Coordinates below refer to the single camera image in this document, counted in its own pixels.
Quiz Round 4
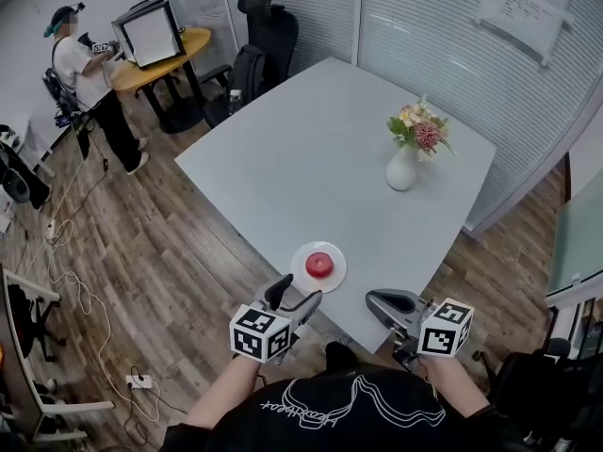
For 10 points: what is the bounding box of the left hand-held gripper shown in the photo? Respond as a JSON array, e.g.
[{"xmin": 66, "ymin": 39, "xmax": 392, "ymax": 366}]
[{"xmin": 229, "ymin": 273, "xmax": 324, "ymax": 365}]

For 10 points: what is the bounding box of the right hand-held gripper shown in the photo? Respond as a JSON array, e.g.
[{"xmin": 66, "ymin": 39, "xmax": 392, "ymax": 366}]
[{"xmin": 366, "ymin": 288, "xmax": 474, "ymax": 372}]

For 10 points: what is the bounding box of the red apple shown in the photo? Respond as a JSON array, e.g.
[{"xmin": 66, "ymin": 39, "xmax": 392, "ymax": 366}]
[{"xmin": 304, "ymin": 250, "xmax": 335, "ymax": 280}]

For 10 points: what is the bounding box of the white round plate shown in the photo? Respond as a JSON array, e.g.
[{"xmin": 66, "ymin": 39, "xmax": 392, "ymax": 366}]
[{"xmin": 289, "ymin": 240, "xmax": 349, "ymax": 296}]

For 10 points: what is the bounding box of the person's right forearm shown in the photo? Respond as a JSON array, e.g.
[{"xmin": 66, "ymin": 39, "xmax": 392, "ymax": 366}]
[{"xmin": 420, "ymin": 353, "xmax": 491, "ymax": 419}]

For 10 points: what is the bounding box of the person's left forearm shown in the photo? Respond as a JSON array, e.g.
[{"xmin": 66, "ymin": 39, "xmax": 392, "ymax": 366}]
[{"xmin": 186, "ymin": 353, "xmax": 266, "ymax": 430}]

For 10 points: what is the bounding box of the person's black trouser leg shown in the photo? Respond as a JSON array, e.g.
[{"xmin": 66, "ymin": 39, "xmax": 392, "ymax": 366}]
[{"xmin": 323, "ymin": 340, "xmax": 359, "ymax": 374}]

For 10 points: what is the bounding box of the person's black printed shirt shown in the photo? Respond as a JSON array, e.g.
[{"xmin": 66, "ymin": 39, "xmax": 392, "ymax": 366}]
[{"xmin": 158, "ymin": 363, "xmax": 536, "ymax": 452}]

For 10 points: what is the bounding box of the white ceramic vase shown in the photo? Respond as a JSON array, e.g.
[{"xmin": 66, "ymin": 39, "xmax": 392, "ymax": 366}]
[{"xmin": 385, "ymin": 144, "xmax": 418, "ymax": 192}]

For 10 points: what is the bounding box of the black mesh office chair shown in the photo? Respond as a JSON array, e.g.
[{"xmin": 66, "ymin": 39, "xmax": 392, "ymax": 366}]
[{"xmin": 472, "ymin": 336, "xmax": 603, "ymax": 452}]

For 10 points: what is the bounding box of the pink and yellow flower bouquet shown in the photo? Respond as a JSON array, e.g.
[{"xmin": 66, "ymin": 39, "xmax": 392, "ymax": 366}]
[{"xmin": 386, "ymin": 92, "xmax": 458, "ymax": 164}]

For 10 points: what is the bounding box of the glass top desk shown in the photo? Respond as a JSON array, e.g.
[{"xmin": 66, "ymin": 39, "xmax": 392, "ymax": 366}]
[{"xmin": 545, "ymin": 165, "xmax": 603, "ymax": 308}]

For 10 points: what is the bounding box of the black backpack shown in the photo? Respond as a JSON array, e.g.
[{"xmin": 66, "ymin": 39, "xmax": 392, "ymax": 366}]
[{"xmin": 226, "ymin": 43, "xmax": 268, "ymax": 108}]

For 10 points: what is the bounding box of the black high-back office chair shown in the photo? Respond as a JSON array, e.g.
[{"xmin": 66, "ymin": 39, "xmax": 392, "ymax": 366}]
[{"xmin": 196, "ymin": 0, "xmax": 301, "ymax": 130}]

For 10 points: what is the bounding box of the round wooden table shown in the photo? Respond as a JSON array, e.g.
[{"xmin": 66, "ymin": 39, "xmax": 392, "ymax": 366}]
[{"xmin": 109, "ymin": 26, "xmax": 213, "ymax": 135}]

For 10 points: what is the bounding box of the black framed white light box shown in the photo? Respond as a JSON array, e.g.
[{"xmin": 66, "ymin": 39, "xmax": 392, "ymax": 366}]
[{"xmin": 110, "ymin": 0, "xmax": 188, "ymax": 71}]

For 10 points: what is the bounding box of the black equipment pile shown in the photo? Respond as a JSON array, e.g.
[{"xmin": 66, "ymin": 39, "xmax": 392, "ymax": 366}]
[{"xmin": 0, "ymin": 123, "xmax": 52, "ymax": 212}]

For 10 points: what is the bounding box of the white paper notice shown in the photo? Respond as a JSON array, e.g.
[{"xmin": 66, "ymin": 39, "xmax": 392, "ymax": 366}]
[{"xmin": 472, "ymin": 0, "xmax": 575, "ymax": 69}]

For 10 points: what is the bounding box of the long white cable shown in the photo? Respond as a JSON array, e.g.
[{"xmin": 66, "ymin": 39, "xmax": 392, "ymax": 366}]
[{"xmin": 44, "ymin": 157, "xmax": 164, "ymax": 424}]

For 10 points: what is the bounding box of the white metal frame desk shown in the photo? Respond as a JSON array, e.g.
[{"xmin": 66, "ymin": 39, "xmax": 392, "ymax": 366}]
[{"xmin": 0, "ymin": 264, "xmax": 117, "ymax": 444}]

